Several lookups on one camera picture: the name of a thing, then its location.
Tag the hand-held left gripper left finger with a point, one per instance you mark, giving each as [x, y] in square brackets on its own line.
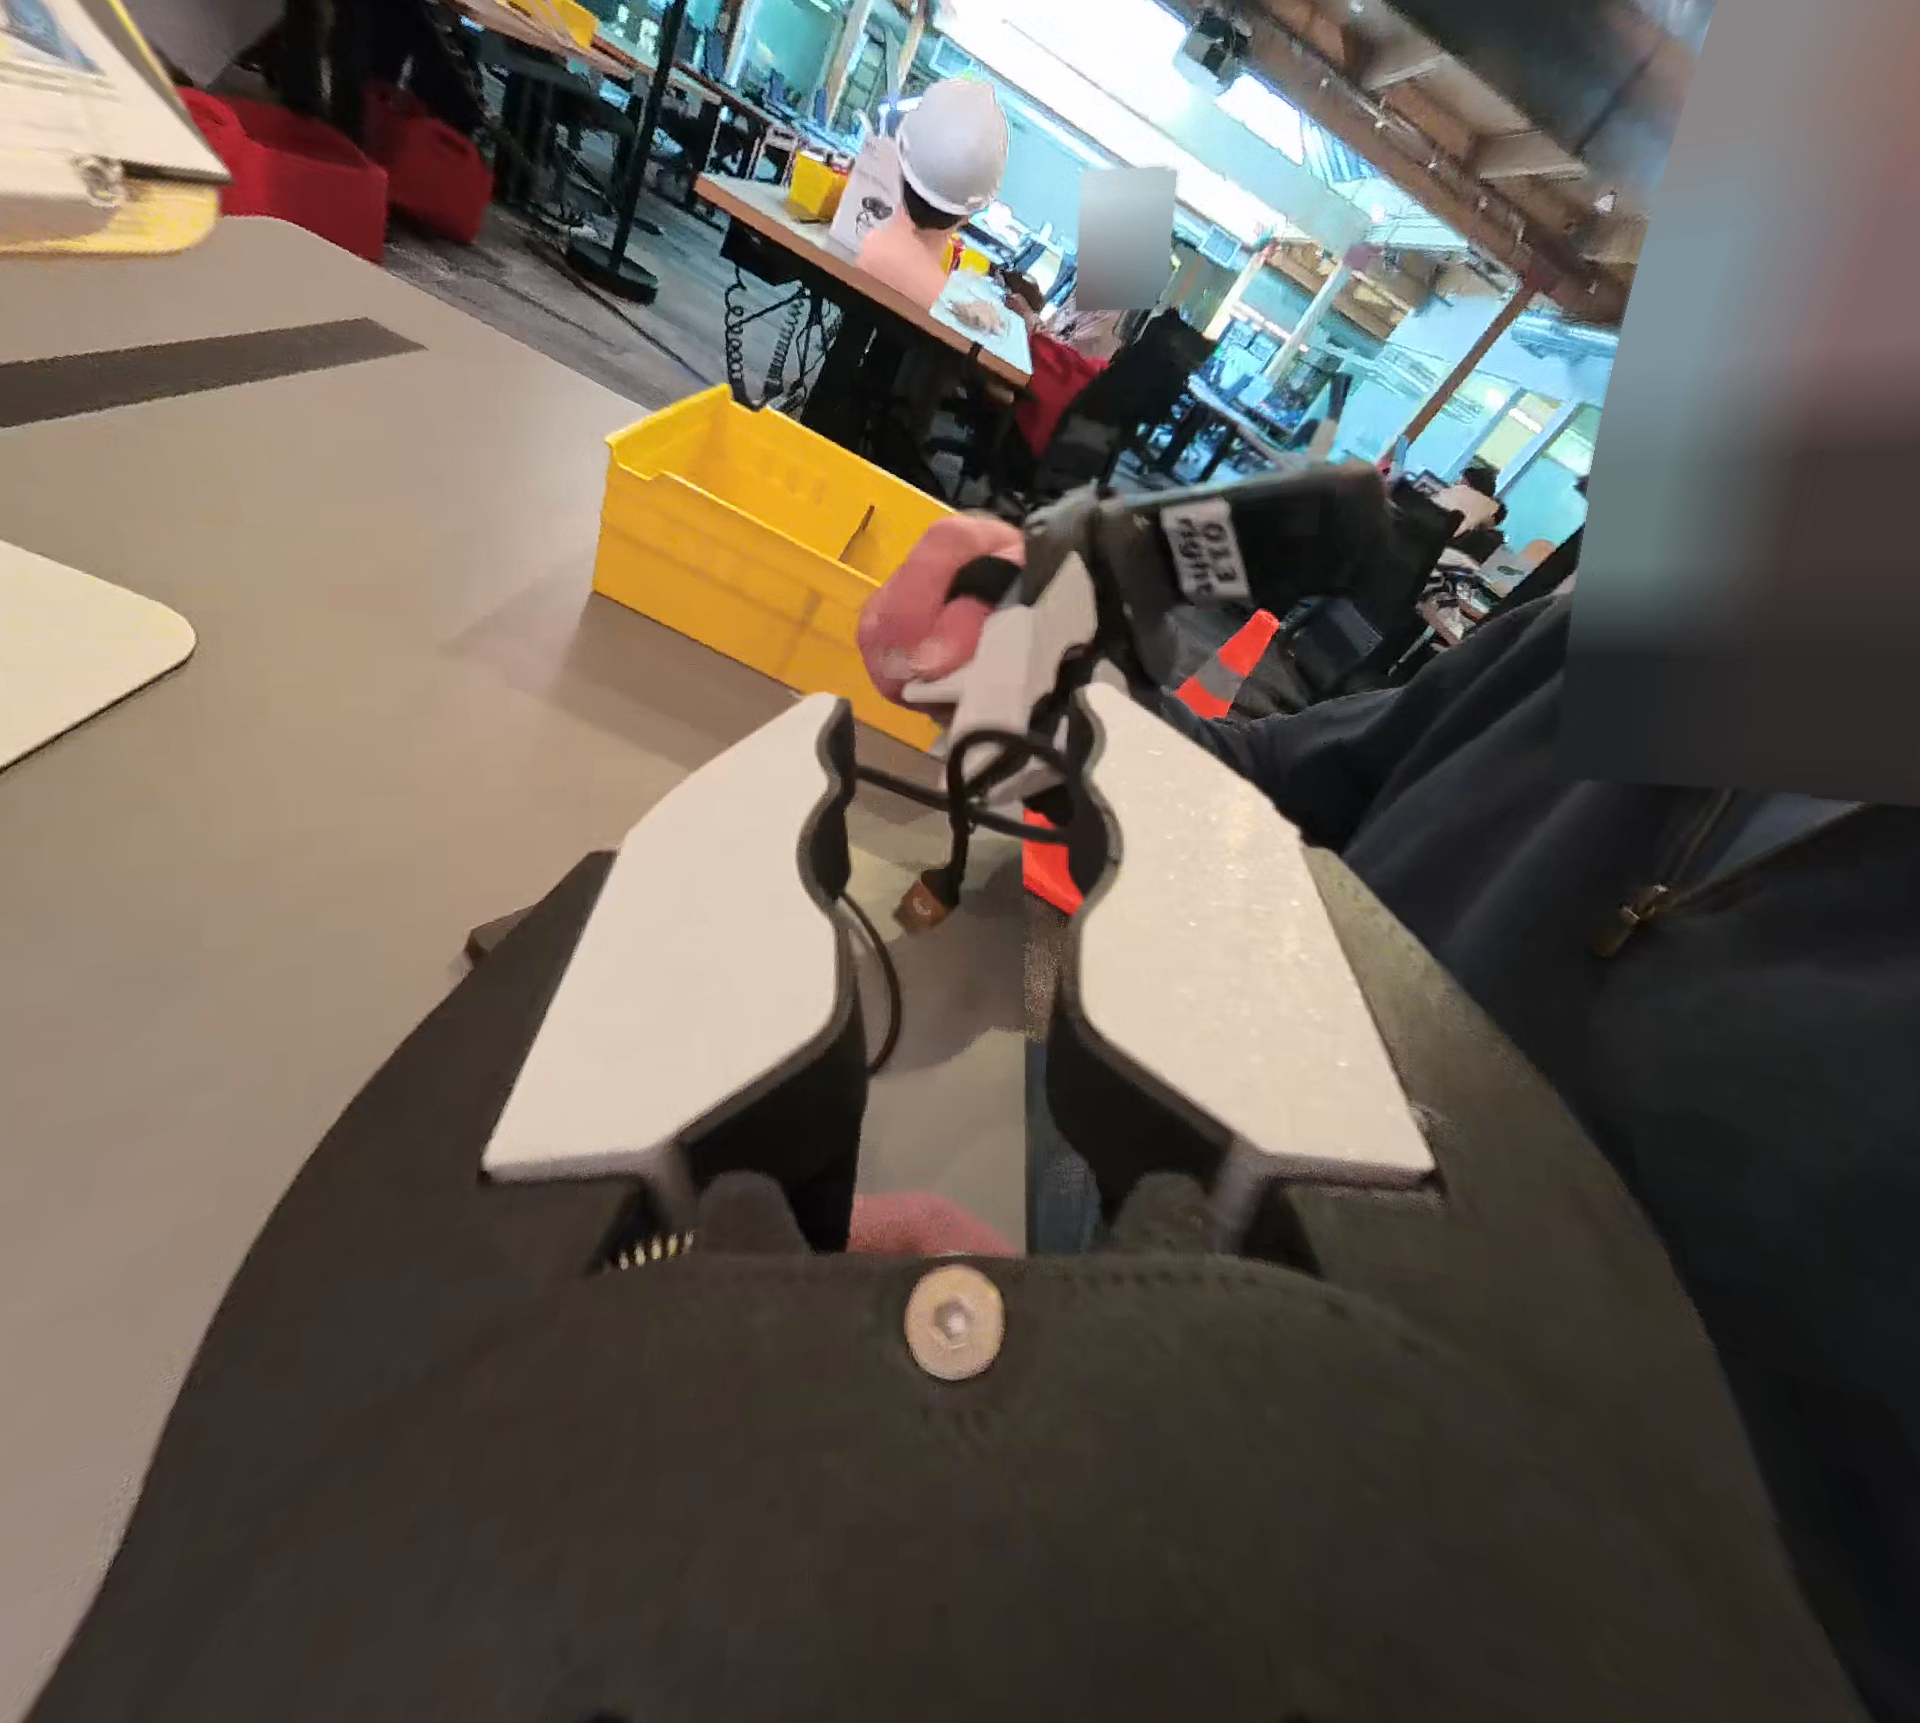
[674, 1005]

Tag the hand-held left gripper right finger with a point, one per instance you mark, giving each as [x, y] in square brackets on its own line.
[1244, 989]

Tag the wooden work table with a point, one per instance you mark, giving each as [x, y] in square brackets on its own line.
[841, 253]

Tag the mannequin head with hard hat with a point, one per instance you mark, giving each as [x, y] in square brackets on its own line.
[953, 141]

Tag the yellow plastic bin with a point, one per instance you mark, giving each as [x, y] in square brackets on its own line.
[705, 539]

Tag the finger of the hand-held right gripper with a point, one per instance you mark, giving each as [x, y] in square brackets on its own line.
[1004, 637]
[1021, 741]

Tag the white printed box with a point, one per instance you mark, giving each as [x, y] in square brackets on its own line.
[862, 201]

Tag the black pole stand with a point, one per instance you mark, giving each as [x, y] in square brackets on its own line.
[674, 29]

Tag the red storage bin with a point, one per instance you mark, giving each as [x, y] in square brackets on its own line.
[301, 179]
[434, 171]

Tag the orange traffic cone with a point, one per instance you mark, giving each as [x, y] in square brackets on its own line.
[1238, 667]

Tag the person's right hand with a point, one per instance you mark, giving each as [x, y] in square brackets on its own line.
[915, 599]

